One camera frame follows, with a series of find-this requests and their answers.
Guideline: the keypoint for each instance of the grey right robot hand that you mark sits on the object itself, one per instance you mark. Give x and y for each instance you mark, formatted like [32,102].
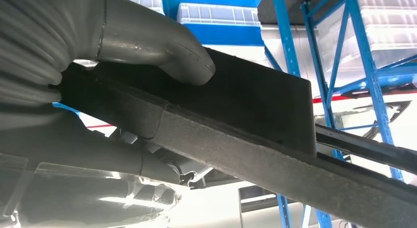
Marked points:
[146,34]

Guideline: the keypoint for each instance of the white plastic crate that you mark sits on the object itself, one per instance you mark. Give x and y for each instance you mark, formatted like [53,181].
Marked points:
[218,15]
[338,50]
[387,11]

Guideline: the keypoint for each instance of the blue plastic crate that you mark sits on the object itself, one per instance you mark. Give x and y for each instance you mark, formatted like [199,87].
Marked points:
[224,34]

